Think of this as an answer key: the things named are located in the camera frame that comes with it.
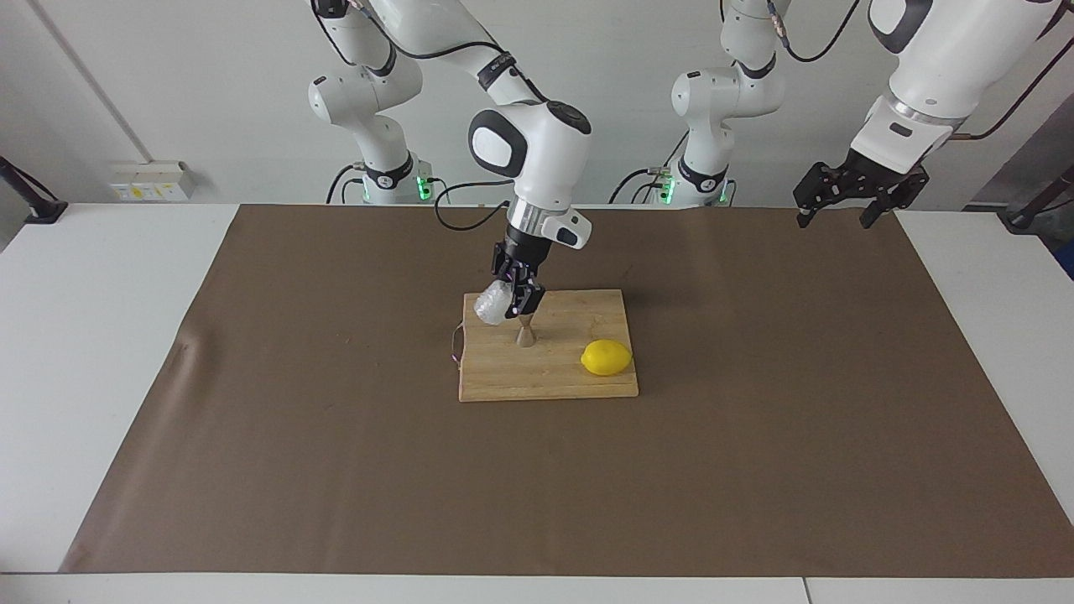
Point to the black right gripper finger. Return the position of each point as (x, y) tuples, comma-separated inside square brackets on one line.
[(525, 300), (503, 264)]

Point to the blue object at table edge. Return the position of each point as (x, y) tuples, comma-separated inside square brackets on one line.
[(1067, 262)]

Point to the brown paper table mat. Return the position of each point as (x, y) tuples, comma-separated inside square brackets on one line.
[(537, 478)]

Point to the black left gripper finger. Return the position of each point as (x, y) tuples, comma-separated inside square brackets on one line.
[(815, 189), (883, 208)]

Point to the steel double jigger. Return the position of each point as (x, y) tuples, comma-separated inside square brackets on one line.
[(525, 337)]

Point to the clear plastic cup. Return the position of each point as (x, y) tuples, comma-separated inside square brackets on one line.
[(491, 306)]

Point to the wooden cutting board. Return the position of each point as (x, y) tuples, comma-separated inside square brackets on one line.
[(503, 377)]

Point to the black clamp stand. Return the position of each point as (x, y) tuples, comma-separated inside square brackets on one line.
[(1028, 220), (38, 210)]

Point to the yellow lemon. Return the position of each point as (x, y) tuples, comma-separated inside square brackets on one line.
[(606, 358)]

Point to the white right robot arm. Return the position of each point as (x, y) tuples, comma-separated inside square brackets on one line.
[(537, 151)]

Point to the white wall socket strip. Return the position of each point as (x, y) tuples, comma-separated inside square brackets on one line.
[(151, 183)]

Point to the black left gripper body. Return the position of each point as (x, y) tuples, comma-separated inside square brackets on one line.
[(877, 176)]

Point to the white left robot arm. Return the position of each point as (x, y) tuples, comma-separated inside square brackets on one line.
[(948, 59)]

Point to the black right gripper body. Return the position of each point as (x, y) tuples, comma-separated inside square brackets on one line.
[(527, 252)]

